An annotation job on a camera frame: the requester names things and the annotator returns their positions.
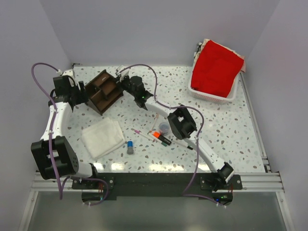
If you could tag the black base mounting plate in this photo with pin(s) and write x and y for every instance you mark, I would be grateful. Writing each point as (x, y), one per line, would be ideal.
(111, 186)

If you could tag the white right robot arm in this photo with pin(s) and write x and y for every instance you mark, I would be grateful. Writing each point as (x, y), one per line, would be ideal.
(182, 126)

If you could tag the brown wooden desk organizer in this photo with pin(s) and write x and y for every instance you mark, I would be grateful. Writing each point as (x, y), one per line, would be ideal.
(102, 92)

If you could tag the pink capped white marker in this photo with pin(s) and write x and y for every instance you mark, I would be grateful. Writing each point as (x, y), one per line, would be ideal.
(144, 135)

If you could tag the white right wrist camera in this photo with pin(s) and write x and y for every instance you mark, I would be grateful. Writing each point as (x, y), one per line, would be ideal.
(121, 72)

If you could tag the orange capped black highlighter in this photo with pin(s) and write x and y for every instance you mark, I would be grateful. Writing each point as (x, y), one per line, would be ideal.
(162, 138)

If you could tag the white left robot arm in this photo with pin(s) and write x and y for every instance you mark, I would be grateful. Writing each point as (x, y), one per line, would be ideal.
(53, 148)

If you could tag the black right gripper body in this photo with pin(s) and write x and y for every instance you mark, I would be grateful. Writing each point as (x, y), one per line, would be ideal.
(125, 84)

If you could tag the clear jar of paperclips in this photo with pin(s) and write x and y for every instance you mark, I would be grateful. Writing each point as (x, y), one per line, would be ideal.
(164, 128)

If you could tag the white folded towel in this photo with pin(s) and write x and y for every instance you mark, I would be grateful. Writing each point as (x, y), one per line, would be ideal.
(102, 138)

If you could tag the white plastic basket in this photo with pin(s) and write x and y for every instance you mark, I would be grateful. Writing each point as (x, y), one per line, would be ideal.
(214, 98)

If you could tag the aluminium frame rail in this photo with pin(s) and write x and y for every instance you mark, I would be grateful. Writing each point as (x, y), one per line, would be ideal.
(260, 182)

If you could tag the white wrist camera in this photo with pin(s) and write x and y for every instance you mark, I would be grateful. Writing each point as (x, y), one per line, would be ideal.
(69, 72)
(121, 72)

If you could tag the blue grey stamp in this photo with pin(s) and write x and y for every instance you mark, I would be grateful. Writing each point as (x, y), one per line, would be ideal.
(130, 148)

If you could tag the peach capped white marker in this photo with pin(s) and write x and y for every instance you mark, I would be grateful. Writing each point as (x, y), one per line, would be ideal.
(154, 123)

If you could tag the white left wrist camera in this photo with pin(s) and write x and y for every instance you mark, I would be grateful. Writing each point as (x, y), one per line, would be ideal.
(69, 72)

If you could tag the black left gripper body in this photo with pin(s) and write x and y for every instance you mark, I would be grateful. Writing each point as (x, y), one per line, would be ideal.
(75, 91)

